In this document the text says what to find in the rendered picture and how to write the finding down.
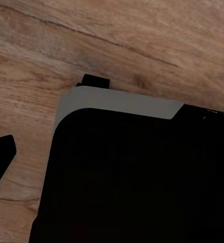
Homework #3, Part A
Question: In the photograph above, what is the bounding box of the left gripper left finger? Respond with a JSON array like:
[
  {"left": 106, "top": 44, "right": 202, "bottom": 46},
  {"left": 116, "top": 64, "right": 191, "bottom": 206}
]
[{"left": 0, "top": 135, "right": 17, "bottom": 179}]

